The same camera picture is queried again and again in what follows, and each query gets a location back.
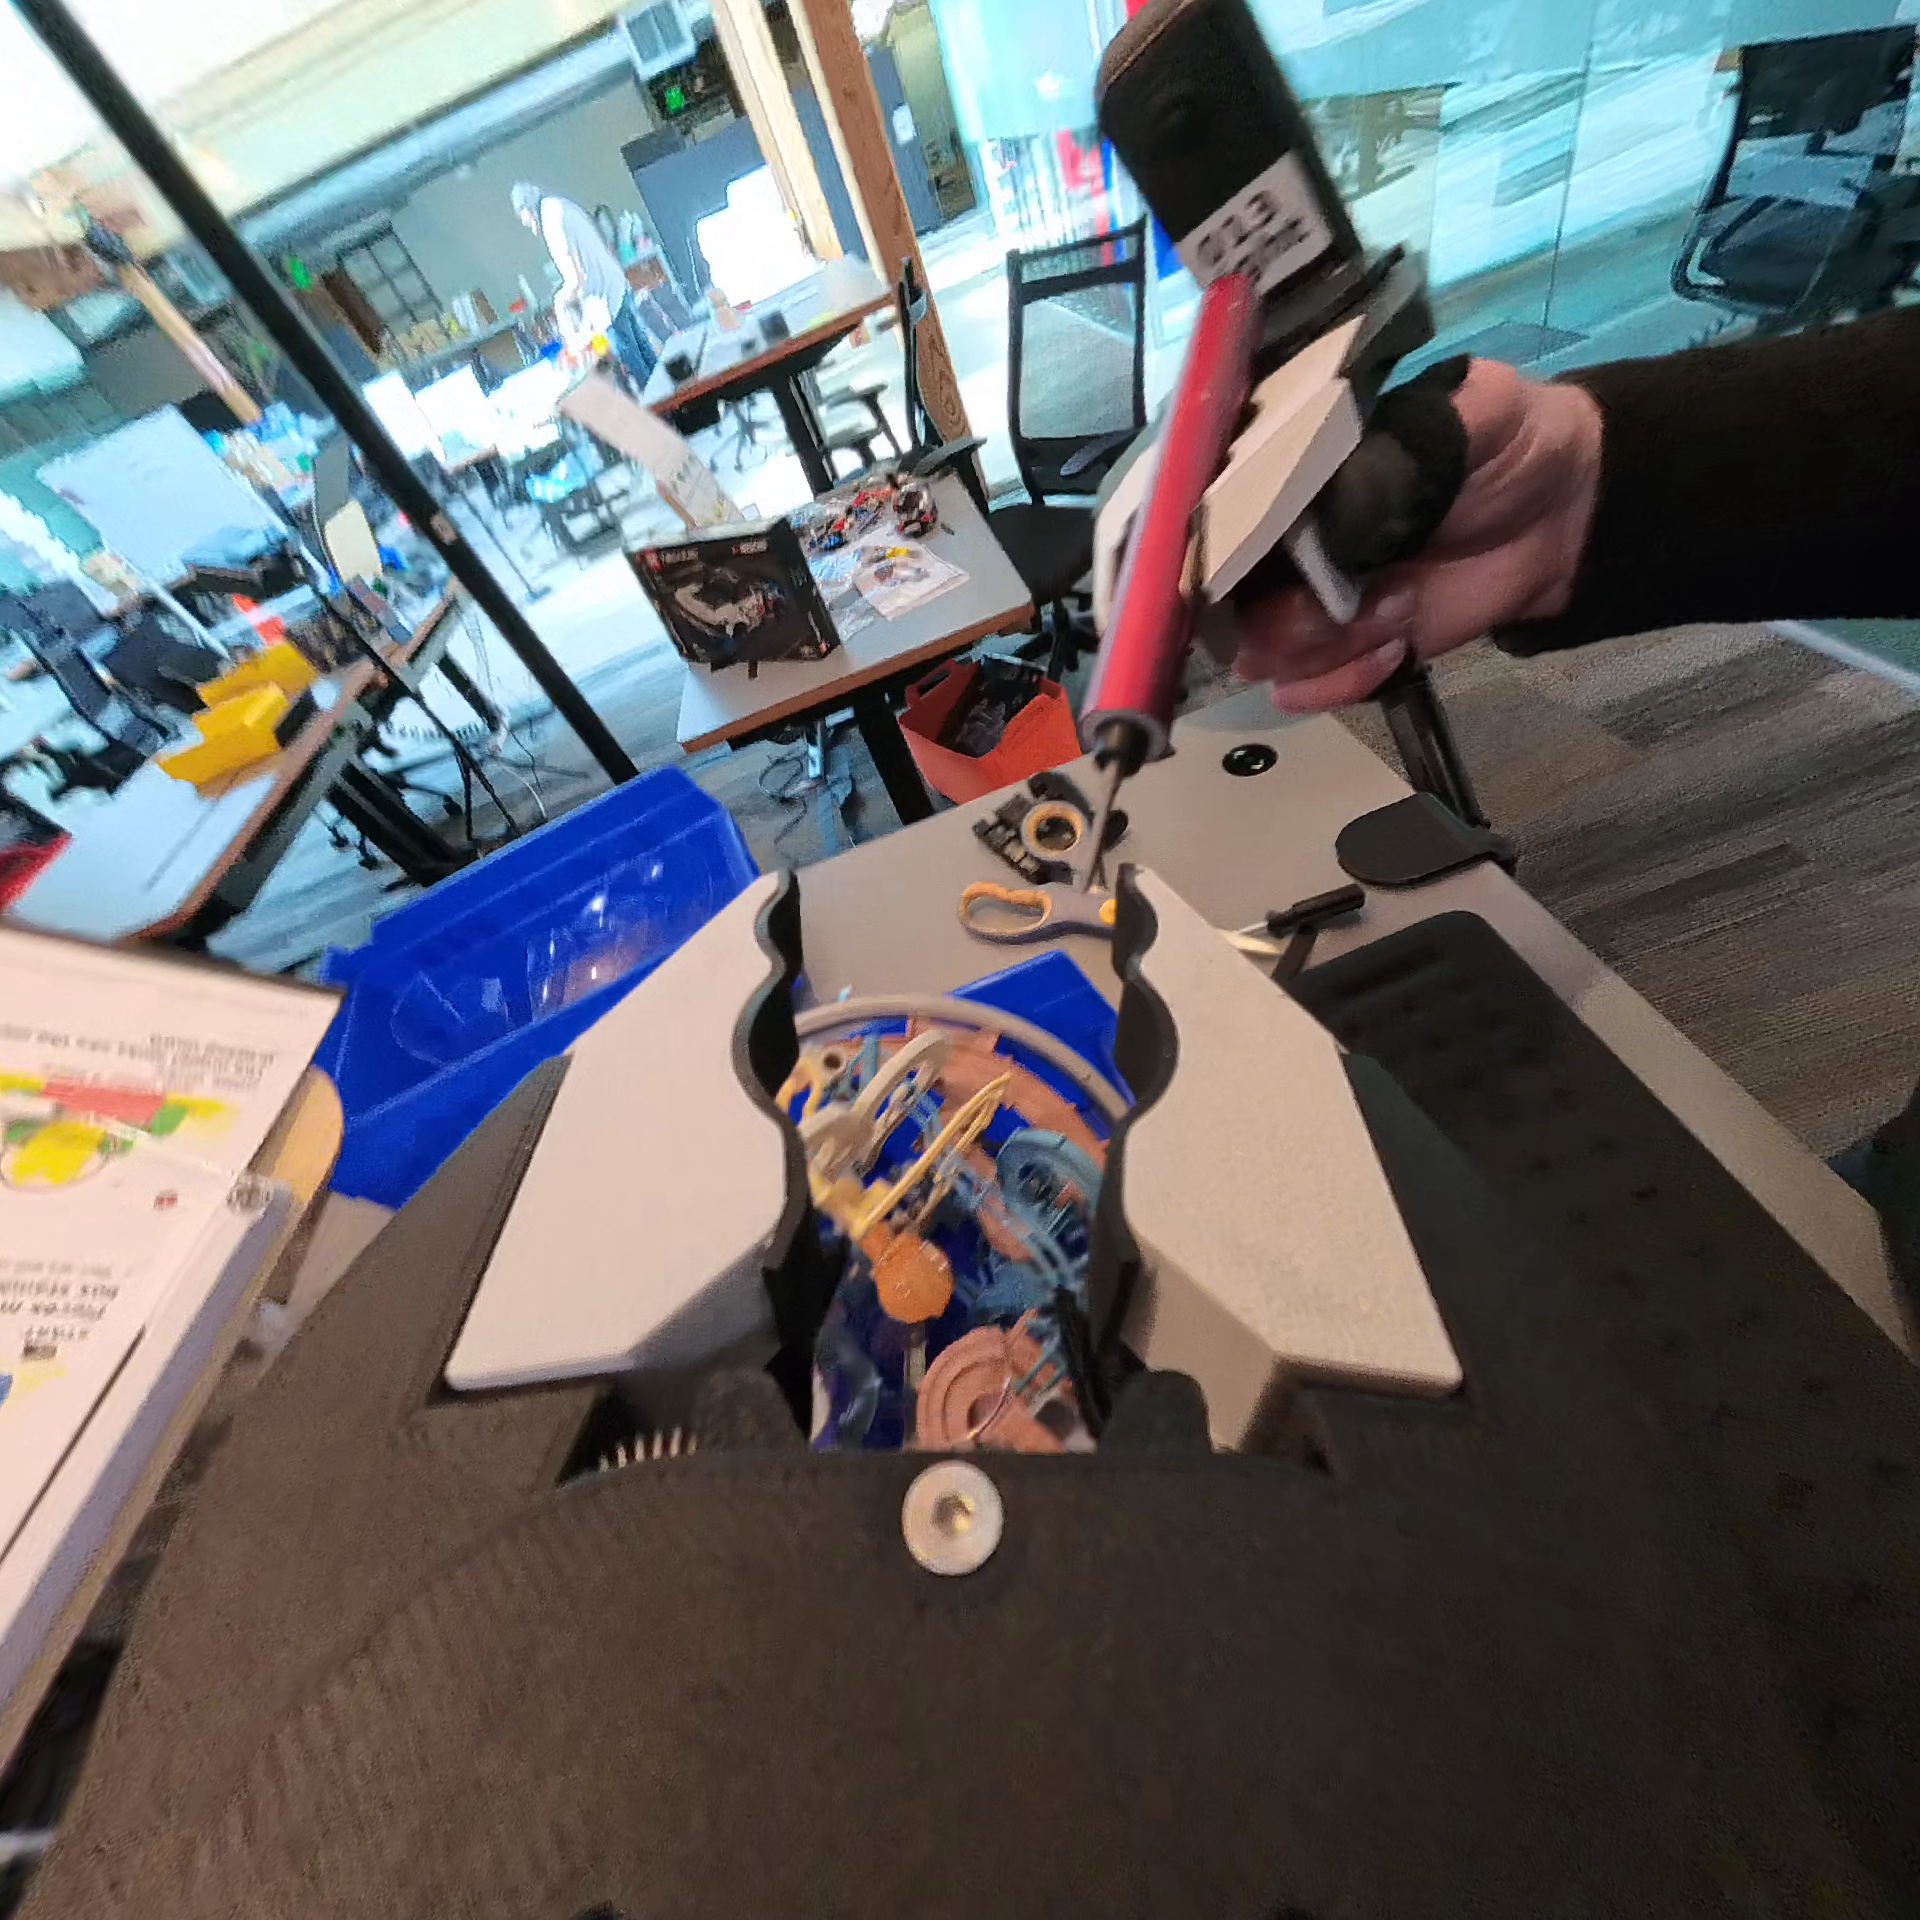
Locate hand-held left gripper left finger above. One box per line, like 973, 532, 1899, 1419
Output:
442, 871, 818, 1395

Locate wooden white book stand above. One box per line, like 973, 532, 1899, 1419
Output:
0, 921, 349, 1772

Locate loose toy car parts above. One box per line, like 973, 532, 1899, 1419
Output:
796, 468, 944, 549

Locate clear plastic dome shell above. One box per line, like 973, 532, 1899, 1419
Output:
394, 878, 664, 1068

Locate grey side table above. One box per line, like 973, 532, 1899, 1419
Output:
675, 477, 1039, 828

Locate black metal pole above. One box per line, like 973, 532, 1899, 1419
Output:
12, 0, 644, 788

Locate person's right forearm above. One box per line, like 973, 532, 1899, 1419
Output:
1499, 307, 1920, 662

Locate blue plastic bin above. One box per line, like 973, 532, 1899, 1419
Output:
779, 958, 1137, 1442
315, 765, 760, 1210

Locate plastic marble maze toy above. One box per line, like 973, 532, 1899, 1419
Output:
772, 983, 1143, 1455

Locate small black plastic bar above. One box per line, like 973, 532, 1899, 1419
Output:
1267, 884, 1370, 985

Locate yellow plastic bin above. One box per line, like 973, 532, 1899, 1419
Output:
202, 643, 320, 706
154, 682, 289, 793

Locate black bit holder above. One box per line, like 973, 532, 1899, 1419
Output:
972, 772, 1104, 887

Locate white booklet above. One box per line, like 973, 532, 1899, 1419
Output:
849, 539, 969, 622

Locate red electric screwdriver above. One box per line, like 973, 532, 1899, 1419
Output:
1079, 269, 1265, 889

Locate black printed cardboard box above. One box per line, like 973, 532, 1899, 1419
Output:
626, 516, 841, 669

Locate printed instruction sheet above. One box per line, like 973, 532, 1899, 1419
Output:
0, 927, 346, 1517

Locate orange grey scissors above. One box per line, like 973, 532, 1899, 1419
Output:
959, 795, 1125, 950

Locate person's right hand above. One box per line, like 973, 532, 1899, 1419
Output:
1231, 363, 1608, 717

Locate orange plastic bin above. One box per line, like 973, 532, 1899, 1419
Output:
896, 655, 1085, 806

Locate wooden pillar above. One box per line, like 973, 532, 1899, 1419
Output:
712, 0, 986, 506

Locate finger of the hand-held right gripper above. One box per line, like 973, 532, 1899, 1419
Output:
1090, 447, 1164, 669
1189, 334, 1386, 606

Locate wooden top desk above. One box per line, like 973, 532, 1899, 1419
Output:
644, 269, 904, 497

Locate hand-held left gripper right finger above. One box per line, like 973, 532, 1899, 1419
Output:
1088, 863, 1465, 1454

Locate black mesh office chair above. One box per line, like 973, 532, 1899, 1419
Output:
900, 223, 1157, 676

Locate grey work table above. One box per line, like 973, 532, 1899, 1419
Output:
0, 586, 466, 946

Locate black desk cable flap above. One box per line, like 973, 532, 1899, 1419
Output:
1335, 795, 1519, 889

